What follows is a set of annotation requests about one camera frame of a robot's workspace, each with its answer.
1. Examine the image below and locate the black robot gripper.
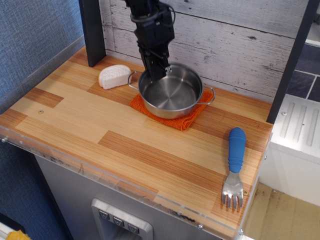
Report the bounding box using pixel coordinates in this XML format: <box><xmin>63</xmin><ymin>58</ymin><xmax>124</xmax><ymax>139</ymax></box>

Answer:
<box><xmin>133</xmin><ymin>8</ymin><xmax>175</xmax><ymax>81</ymax></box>

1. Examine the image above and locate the stainless steel pot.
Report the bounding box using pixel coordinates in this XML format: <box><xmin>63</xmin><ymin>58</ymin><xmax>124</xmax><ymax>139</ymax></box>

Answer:
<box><xmin>127</xmin><ymin>63</ymin><xmax>216</xmax><ymax>120</ymax></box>

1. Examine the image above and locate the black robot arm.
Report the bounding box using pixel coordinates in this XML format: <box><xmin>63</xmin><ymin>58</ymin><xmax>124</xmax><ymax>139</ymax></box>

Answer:
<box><xmin>125</xmin><ymin>0</ymin><xmax>176</xmax><ymax>81</ymax></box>

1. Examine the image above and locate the orange knitted cloth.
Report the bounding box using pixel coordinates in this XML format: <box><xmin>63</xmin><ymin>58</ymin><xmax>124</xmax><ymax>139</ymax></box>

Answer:
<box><xmin>129</xmin><ymin>94</ymin><xmax>207</xmax><ymax>131</ymax></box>

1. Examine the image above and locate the white cheese wedge toy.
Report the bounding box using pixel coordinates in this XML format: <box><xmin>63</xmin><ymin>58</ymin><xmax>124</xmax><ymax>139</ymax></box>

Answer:
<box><xmin>98</xmin><ymin>64</ymin><xmax>132</xmax><ymax>90</ymax></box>

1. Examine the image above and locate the grey cabinet with dispenser panel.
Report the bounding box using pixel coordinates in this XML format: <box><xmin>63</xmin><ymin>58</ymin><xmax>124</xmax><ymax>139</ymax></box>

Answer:
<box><xmin>35</xmin><ymin>156</ymin><xmax>217</xmax><ymax>240</ymax></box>

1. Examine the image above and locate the white toy sink unit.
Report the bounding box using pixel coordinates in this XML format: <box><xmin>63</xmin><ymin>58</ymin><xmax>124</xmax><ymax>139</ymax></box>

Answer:
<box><xmin>259</xmin><ymin>94</ymin><xmax>320</xmax><ymax>206</ymax></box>

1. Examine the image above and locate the clear acrylic table edge guard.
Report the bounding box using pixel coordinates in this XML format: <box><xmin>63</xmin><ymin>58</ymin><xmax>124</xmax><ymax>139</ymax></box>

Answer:
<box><xmin>0</xmin><ymin>124</ymin><xmax>273</xmax><ymax>240</ymax></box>

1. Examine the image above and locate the yellow object at corner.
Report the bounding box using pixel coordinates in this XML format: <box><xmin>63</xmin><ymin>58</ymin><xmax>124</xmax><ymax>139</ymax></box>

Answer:
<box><xmin>6</xmin><ymin>230</ymin><xmax>31</xmax><ymax>240</ymax></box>

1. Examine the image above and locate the dark grey left post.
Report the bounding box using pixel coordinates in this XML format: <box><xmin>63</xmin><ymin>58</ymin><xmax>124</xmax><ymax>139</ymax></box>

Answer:
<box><xmin>78</xmin><ymin>0</ymin><xmax>106</xmax><ymax>67</ymax></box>

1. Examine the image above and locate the dark grey post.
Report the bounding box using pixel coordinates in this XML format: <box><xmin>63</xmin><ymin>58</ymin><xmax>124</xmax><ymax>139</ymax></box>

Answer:
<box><xmin>266</xmin><ymin>0</ymin><xmax>320</xmax><ymax>124</ymax></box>
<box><xmin>78</xmin><ymin>0</ymin><xmax>106</xmax><ymax>67</ymax></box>

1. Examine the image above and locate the dark grey right post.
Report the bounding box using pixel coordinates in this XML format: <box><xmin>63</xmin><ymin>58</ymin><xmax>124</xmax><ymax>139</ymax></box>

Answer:
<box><xmin>266</xmin><ymin>0</ymin><xmax>320</xmax><ymax>124</ymax></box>

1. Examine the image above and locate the blue handled metal fork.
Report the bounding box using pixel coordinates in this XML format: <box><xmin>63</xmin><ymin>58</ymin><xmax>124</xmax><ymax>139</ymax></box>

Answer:
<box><xmin>221</xmin><ymin>127</ymin><xmax>246</xmax><ymax>210</ymax></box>

